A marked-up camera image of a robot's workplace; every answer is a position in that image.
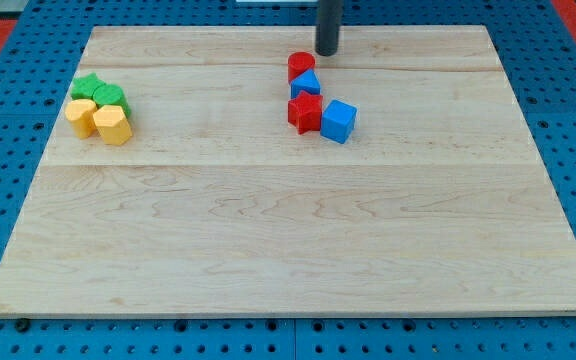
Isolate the red cylinder block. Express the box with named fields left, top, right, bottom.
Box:
left=287, top=52, right=316, bottom=83

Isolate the red star block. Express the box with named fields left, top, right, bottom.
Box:
left=288, top=91, right=323, bottom=135

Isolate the blue cube block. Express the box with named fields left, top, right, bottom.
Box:
left=320, top=100, right=358, bottom=144

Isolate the green star block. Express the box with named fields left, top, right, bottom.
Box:
left=71, top=73, right=105, bottom=100

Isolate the blue triangular block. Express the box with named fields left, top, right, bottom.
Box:
left=290, top=69, right=321, bottom=99

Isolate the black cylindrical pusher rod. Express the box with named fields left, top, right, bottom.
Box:
left=315, top=0, right=344, bottom=57

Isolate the yellow hexagon block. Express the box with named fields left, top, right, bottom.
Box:
left=93, top=105, right=133, bottom=146

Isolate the green cylinder block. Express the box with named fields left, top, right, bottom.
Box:
left=92, top=84, right=132, bottom=117

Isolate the yellow pentagon block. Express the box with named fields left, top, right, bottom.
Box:
left=64, top=98, right=97, bottom=139

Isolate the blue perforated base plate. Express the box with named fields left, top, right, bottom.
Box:
left=0, top=0, right=576, bottom=359

